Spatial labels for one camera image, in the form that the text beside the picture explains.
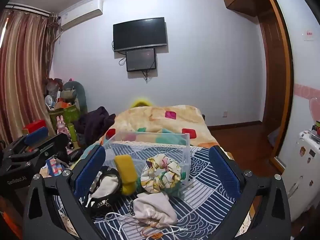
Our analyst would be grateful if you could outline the pink bunny toy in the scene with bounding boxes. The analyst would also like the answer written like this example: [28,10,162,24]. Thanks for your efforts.
[56,115,69,137]

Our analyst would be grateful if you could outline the yellow fuzzy object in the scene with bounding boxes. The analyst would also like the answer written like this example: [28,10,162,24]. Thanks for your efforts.
[130,98,153,108]

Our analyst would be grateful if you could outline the green scrunchie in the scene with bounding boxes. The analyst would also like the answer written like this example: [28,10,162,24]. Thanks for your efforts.
[162,172,188,198]

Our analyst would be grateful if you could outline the white cabinet with stickers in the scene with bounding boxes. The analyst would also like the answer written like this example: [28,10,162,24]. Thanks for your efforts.
[282,129,320,223]

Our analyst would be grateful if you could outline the striped red curtain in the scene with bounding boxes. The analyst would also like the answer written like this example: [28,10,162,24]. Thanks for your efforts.
[0,9,60,145]

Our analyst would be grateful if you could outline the green bottle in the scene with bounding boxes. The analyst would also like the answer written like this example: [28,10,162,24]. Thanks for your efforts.
[69,123,79,143]

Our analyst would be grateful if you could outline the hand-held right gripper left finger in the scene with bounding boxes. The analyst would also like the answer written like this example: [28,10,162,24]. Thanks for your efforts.
[22,145,107,240]

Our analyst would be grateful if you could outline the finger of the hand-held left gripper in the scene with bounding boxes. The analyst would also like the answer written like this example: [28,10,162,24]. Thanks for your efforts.
[23,126,49,147]
[26,133,69,161]

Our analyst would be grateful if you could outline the small black monitor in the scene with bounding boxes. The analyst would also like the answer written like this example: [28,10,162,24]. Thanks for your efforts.
[125,48,157,72]

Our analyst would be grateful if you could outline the white drawstring pouch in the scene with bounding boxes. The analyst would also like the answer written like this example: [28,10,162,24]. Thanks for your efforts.
[133,192,178,227]

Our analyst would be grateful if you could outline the yellow sponge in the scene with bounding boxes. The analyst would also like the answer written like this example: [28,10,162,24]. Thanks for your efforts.
[114,154,138,195]

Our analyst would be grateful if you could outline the grey plush toy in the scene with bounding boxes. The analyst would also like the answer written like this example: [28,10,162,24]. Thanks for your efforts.
[62,81,88,113]

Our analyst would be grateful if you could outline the dark purple clothing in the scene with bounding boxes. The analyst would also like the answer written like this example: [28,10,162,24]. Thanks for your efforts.
[74,106,117,148]

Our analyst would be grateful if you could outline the orange cord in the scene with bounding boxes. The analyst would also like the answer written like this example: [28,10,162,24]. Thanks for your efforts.
[139,224,165,239]

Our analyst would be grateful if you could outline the colourful patterned box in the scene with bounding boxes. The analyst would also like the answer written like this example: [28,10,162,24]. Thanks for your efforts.
[46,158,66,177]

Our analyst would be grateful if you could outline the floral fabric scrunchie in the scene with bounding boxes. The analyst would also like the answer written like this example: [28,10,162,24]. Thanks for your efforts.
[140,154,182,193]

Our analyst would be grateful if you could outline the wooden door frame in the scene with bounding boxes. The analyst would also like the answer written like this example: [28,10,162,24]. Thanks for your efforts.
[257,0,294,173]

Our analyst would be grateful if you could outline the blue wave-patterned sheet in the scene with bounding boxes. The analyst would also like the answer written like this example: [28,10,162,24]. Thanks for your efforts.
[54,140,253,240]

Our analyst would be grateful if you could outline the black studded headband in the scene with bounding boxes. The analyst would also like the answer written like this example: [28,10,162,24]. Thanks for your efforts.
[86,166,123,217]

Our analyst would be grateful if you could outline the white air conditioner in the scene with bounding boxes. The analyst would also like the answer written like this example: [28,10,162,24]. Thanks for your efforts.
[58,0,104,30]

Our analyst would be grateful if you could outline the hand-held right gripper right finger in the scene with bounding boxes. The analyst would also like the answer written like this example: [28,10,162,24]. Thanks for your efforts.
[209,145,292,240]

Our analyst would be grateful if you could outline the clear plastic box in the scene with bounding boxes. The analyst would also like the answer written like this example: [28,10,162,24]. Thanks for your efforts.
[102,131,192,188]

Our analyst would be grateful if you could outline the black wall television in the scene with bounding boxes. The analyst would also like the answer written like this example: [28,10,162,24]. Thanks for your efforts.
[113,17,167,52]

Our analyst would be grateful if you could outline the white cord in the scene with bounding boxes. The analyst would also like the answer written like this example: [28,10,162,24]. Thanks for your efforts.
[105,211,183,240]

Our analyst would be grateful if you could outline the cream blanket with coloured squares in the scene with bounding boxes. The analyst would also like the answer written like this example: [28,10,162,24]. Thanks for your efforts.
[100,104,221,148]

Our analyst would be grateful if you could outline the green paper bag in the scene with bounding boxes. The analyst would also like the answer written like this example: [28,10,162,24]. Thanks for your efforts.
[49,104,79,130]

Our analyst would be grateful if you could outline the red box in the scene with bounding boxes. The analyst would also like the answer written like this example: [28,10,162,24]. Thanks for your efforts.
[22,119,48,135]

